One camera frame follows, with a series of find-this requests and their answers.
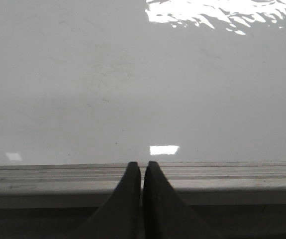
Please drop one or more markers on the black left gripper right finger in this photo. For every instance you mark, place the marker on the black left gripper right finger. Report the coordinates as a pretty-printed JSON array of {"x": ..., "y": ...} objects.
[{"x": 166, "y": 216}]

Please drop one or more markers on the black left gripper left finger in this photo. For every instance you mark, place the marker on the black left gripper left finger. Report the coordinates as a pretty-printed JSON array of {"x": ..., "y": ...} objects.
[{"x": 118, "y": 217}]

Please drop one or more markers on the white whiteboard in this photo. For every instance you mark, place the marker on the white whiteboard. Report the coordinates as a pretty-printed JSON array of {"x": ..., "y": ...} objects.
[{"x": 112, "y": 81}]

